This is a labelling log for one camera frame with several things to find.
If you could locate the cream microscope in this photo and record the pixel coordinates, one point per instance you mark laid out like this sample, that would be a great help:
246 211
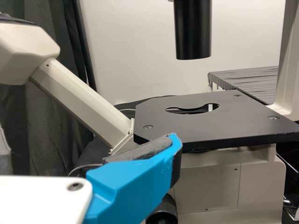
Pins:
210 121

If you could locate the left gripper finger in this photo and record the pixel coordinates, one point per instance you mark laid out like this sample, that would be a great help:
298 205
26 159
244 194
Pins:
130 186

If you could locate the black platform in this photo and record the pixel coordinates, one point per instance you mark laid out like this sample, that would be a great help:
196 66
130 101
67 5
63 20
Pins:
252 81

